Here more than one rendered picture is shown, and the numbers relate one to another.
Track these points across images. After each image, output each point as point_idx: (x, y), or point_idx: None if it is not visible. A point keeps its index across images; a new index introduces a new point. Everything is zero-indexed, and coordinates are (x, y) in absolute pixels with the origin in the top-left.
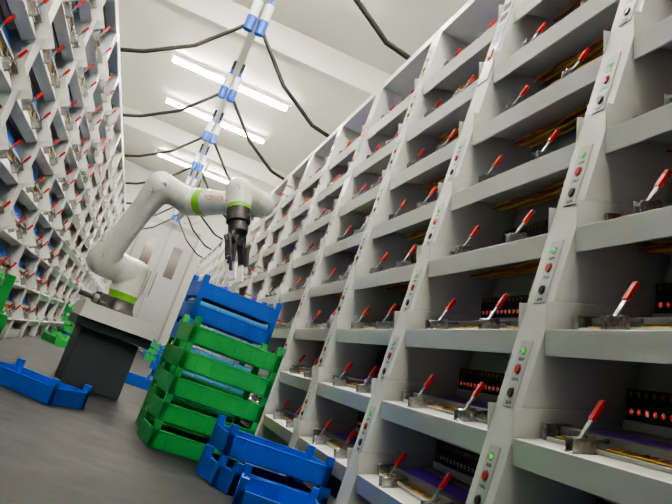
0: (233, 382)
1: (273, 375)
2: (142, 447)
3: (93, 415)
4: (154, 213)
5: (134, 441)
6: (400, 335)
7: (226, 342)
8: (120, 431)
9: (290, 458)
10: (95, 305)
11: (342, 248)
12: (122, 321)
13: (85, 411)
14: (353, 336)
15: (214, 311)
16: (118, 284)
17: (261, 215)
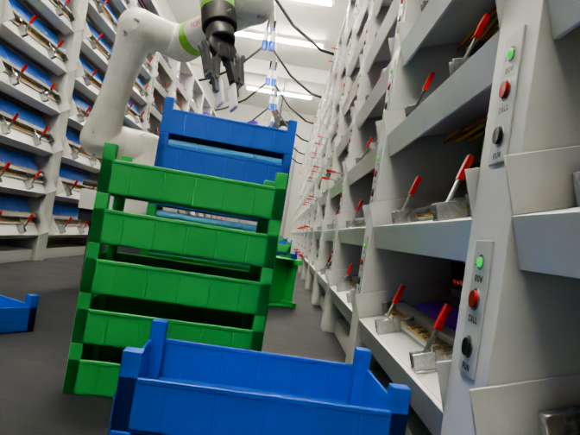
0: (201, 250)
1: (274, 224)
2: (39, 401)
3: (37, 339)
4: (139, 65)
5: (42, 387)
6: (528, 19)
7: (171, 180)
8: (47, 365)
9: (292, 409)
10: (94, 192)
11: (382, 39)
12: (132, 205)
13: (31, 334)
14: (412, 127)
15: (191, 151)
16: None
17: (257, 18)
